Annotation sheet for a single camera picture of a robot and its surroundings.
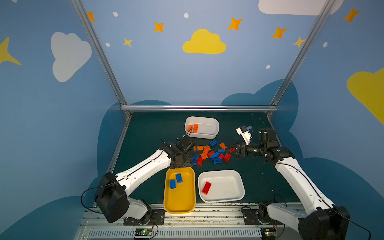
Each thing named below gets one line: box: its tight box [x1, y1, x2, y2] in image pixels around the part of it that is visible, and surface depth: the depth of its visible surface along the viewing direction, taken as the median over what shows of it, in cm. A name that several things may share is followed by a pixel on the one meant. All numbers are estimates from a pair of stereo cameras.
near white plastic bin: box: [198, 170, 246, 203], surface depth 86 cm
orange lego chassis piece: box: [199, 144, 212, 160], surface depth 98 cm
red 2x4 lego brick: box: [202, 181, 212, 195], surface depth 84 cm
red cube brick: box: [197, 157, 203, 166], surface depth 95 cm
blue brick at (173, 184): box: [170, 179, 177, 189], surface depth 85 cm
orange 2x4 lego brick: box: [193, 124, 199, 133], surface depth 113 cm
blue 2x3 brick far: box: [209, 139, 218, 147], surface depth 105 cm
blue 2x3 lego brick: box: [175, 173, 183, 184], surface depth 88 cm
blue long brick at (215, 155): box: [210, 152, 220, 159], surface depth 97 cm
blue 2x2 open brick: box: [213, 157, 222, 164], surface depth 95 cm
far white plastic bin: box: [184, 116, 220, 140], surface depth 113 cm
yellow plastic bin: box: [164, 167, 196, 215], surface depth 84 cm
